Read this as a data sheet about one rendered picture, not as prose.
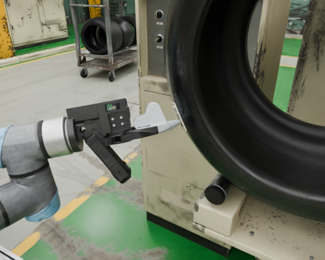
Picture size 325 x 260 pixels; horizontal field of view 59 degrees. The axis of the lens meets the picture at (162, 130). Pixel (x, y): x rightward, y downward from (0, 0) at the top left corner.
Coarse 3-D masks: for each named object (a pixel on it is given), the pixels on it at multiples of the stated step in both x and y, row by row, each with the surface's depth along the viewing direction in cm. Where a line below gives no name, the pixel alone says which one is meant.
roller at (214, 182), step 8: (216, 176) 63; (216, 184) 59; (224, 184) 60; (232, 184) 62; (208, 192) 60; (216, 192) 59; (224, 192) 59; (208, 200) 61; (216, 200) 59; (224, 200) 59
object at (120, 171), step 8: (96, 136) 55; (88, 144) 54; (96, 144) 55; (96, 152) 55; (104, 152) 55; (112, 152) 57; (104, 160) 55; (112, 160) 55; (120, 160) 58; (112, 168) 55; (120, 168) 55; (128, 168) 57; (120, 176) 56; (128, 176) 56
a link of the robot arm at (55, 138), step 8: (48, 120) 54; (56, 120) 53; (64, 120) 54; (48, 128) 52; (56, 128) 52; (64, 128) 53; (48, 136) 52; (56, 136) 52; (64, 136) 52; (48, 144) 52; (56, 144) 52; (64, 144) 52; (48, 152) 53; (56, 152) 53; (64, 152) 54; (72, 152) 55
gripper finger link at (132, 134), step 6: (156, 126) 54; (126, 132) 53; (132, 132) 52; (138, 132) 53; (144, 132) 53; (150, 132) 54; (156, 132) 54; (120, 138) 54; (126, 138) 53; (132, 138) 53; (138, 138) 53
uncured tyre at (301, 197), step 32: (192, 0) 45; (224, 0) 67; (256, 0) 66; (192, 32) 47; (224, 32) 71; (192, 64) 50; (224, 64) 74; (192, 96) 52; (224, 96) 75; (256, 96) 74; (192, 128) 55; (224, 128) 69; (256, 128) 75; (288, 128) 73; (320, 128) 70; (224, 160) 53; (256, 160) 67; (288, 160) 69; (320, 160) 68; (256, 192) 53; (288, 192) 49; (320, 192) 48
